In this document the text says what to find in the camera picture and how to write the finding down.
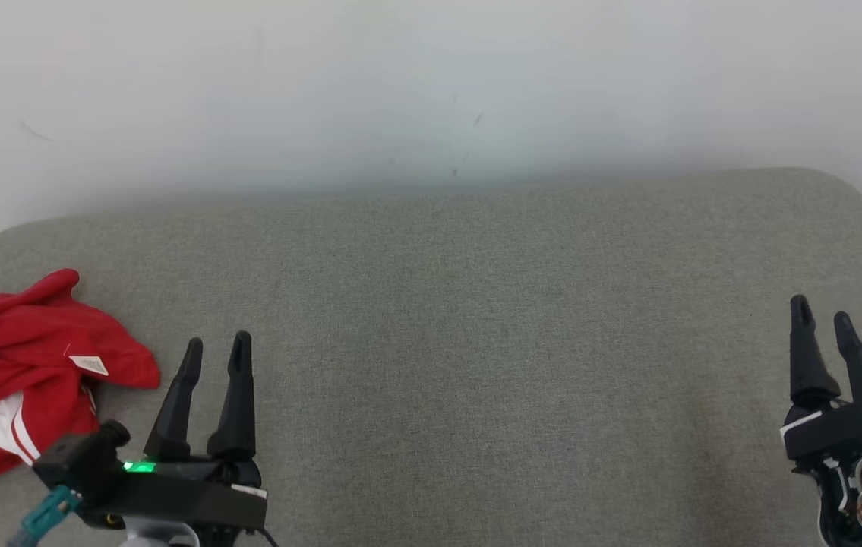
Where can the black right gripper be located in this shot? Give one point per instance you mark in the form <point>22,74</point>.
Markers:
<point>856,429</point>

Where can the red shirt with white trim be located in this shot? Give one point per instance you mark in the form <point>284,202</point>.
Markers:
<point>28,334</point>

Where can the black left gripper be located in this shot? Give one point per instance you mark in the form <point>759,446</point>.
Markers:
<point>187,497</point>

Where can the grey fabric sofa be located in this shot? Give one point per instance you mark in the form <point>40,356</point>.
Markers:
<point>476,342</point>

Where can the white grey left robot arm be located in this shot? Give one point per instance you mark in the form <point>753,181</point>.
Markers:
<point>149,538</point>

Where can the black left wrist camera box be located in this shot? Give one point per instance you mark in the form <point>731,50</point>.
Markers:
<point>77,460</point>

